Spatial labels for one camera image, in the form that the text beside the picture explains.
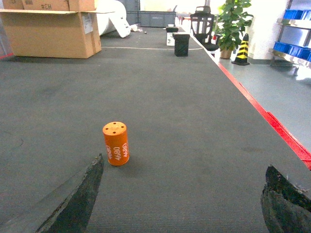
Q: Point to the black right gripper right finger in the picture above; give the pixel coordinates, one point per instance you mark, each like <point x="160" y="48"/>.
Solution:
<point x="285" y="207"/>

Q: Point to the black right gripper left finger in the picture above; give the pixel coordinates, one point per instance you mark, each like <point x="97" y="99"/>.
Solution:
<point x="67" y="209"/>

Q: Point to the orange cylindrical cap 4680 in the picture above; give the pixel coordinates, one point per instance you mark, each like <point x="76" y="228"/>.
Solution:
<point x="116" y="143"/>

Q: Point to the steel shelf rack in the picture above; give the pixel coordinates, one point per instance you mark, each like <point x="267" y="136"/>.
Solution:
<point x="293" y="44"/>

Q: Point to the yellow black traffic cone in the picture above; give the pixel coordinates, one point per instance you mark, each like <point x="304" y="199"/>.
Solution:
<point x="242" y="55"/>

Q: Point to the large cardboard box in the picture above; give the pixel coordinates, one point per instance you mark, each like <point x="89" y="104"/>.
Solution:
<point x="52" y="34"/>

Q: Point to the black small crate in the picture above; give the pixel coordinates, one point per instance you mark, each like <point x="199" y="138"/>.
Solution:
<point x="181" y="47"/>

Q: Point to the green potted plant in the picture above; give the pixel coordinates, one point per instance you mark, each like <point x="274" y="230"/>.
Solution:
<point x="231" y="25"/>

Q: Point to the white labelled small box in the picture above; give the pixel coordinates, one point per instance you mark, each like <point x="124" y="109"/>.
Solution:
<point x="170" y="41"/>

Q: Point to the white foam roll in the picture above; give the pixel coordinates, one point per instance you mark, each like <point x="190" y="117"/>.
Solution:
<point x="111" y="16"/>

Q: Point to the black office chair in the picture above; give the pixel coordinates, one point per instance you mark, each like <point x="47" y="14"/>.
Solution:
<point x="201" y="25"/>

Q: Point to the grey plastic crate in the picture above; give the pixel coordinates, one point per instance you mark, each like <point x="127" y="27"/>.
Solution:
<point x="151" y="18"/>

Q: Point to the cardboard box on top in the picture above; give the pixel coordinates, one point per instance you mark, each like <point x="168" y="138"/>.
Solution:
<point x="50" y="5"/>

